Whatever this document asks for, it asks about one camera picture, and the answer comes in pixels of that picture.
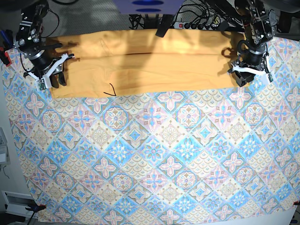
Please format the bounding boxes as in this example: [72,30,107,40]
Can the red black table clamp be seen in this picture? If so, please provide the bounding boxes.
[0,30,13,67]

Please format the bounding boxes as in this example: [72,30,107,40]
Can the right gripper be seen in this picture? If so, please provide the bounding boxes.
[23,43,75,91]

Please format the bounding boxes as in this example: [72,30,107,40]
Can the orange T-shirt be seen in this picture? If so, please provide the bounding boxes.
[47,29,244,98]

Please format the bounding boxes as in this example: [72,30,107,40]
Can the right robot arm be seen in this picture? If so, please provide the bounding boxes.
[14,0,74,91]

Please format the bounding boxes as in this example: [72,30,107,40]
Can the orange black corner clamp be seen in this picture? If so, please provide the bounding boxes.
[25,204,46,213]

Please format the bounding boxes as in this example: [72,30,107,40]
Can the white power strip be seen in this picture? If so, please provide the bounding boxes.
[173,20,221,30]

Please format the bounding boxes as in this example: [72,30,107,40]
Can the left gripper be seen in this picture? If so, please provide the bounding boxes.
[227,44,273,87]

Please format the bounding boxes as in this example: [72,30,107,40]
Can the patterned blue pink tablecloth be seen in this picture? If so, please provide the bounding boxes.
[0,38,300,225]

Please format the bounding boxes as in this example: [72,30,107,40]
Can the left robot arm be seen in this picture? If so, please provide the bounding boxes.
[228,0,273,87]

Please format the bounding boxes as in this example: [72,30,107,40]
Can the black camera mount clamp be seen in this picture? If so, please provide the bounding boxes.
[156,15,174,38]

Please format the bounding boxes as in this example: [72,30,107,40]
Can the purple blue robot base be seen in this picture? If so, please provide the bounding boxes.
[113,0,184,15]

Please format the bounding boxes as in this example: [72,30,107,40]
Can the white metal rail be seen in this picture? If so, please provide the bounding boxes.
[2,191,36,218]

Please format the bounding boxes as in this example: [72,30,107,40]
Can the grey plastic box stack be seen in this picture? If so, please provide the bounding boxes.
[0,128,10,165]

